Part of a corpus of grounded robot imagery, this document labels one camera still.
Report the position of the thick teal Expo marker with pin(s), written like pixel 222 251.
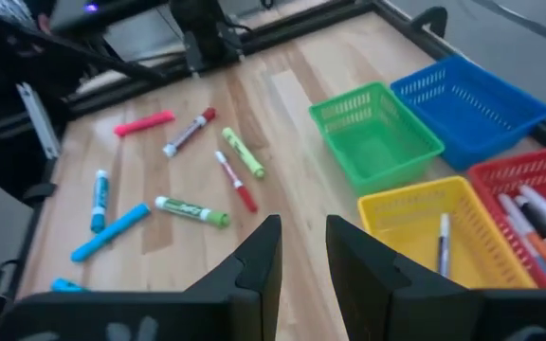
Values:
pixel 99 201

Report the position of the black equipment stand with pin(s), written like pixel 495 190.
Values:
pixel 3 142

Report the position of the thin black capped marker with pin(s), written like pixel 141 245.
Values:
pixel 533 215

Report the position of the pink highlighter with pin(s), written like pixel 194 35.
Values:
pixel 144 123

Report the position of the yellow plastic basket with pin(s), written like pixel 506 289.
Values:
pixel 410 227

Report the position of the silver metal bar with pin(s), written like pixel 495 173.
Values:
pixel 38 120

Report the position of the green plastic basket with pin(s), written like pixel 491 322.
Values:
pixel 377 142

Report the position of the person's hand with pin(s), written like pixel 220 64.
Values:
pixel 43 23

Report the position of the thick red Expo marker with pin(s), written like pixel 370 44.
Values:
pixel 190 132

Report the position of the thin purple Expo marker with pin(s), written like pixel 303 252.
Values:
pixel 444 246

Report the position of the blue plastic basket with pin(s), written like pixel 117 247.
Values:
pixel 472 113

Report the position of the thick light green Expo marker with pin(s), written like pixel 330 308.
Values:
pixel 192 211

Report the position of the light blue highlighter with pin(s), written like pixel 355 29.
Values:
pixel 67 285
pixel 110 232

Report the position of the black diagonal beam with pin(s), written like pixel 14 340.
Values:
pixel 64 49

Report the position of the light green Sharpie highlighter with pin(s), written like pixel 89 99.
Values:
pixel 243 152

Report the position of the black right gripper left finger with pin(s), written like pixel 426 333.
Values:
pixel 266 265

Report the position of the open laptop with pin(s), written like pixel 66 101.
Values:
pixel 78 12

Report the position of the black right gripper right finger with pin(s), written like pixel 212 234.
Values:
pixel 363 270

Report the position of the red plastic basket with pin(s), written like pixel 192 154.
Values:
pixel 505 170

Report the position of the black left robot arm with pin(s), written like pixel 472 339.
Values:
pixel 204 28

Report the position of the thin red capped marker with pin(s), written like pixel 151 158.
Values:
pixel 235 181

